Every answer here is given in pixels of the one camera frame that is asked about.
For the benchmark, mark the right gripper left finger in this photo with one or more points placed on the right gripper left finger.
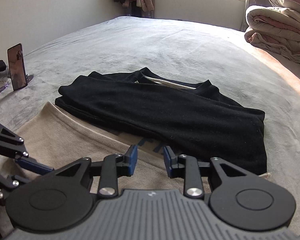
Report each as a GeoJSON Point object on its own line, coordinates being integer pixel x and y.
{"type": "Point", "coordinates": [113, 167]}

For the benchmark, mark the smartphone on stand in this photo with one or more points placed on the smartphone on stand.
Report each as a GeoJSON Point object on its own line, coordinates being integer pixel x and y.
{"type": "Point", "coordinates": [17, 67]}

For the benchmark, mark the folded beige pink quilt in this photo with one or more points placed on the folded beige pink quilt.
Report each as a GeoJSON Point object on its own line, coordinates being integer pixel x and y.
{"type": "Point", "coordinates": [274, 29]}

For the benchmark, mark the beige and black sweatshirt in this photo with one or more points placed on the beige and black sweatshirt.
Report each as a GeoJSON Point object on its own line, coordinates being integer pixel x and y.
{"type": "Point", "coordinates": [102, 114]}

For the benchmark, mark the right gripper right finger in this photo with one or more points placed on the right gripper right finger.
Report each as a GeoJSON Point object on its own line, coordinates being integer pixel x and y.
{"type": "Point", "coordinates": [189, 169]}

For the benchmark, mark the grey fleece bed blanket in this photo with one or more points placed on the grey fleece bed blanket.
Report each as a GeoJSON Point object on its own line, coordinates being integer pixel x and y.
{"type": "Point", "coordinates": [177, 50]}

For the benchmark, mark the black phone stand base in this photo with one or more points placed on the black phone stand base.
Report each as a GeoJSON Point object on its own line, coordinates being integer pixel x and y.
{"type": "Point", "coordinates": [29, 78]}

